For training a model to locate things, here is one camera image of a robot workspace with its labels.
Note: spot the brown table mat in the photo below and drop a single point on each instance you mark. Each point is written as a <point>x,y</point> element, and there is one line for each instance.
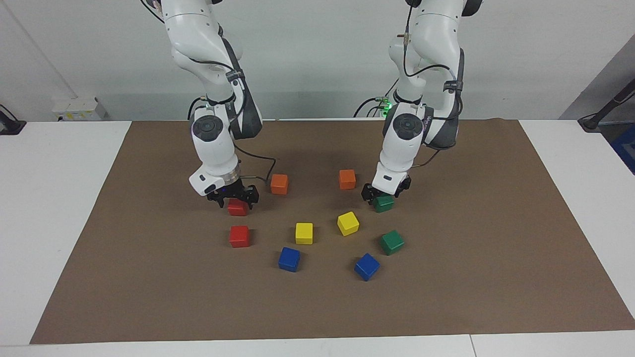
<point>149,297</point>

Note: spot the green wooden block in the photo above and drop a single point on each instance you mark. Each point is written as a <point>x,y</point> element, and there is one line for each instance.
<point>392,242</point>
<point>384,204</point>

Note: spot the blue box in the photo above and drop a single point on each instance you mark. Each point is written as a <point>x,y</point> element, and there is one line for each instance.
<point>626,148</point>

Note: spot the red wooden block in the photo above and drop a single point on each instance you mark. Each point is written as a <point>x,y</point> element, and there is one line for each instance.
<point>239,236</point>
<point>238,208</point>

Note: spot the blue wooden block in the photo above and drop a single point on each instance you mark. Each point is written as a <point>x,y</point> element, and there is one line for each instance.
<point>367,267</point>
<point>289,259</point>

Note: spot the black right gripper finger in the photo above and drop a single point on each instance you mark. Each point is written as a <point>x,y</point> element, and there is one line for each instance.
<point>221,202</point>
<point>253,195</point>

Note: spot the white power strip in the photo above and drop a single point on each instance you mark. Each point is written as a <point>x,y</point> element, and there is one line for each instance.
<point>79,110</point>

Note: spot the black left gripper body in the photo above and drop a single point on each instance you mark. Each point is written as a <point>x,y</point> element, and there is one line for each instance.
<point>387,194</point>

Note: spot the yellow wooden block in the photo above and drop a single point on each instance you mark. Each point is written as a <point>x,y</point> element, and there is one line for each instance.
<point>304,233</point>
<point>348,223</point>

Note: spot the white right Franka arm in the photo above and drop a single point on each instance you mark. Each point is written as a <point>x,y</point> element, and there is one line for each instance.
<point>213,144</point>

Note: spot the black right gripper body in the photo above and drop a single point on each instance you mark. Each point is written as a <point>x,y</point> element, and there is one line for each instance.
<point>233,191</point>

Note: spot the orange wooden block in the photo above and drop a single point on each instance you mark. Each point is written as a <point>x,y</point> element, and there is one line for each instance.
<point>347,179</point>
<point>279,184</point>

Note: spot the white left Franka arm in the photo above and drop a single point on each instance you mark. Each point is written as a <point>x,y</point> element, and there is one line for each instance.
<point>412,144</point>

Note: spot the black clamp mount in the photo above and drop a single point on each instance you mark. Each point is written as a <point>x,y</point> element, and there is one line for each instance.
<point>10,126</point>

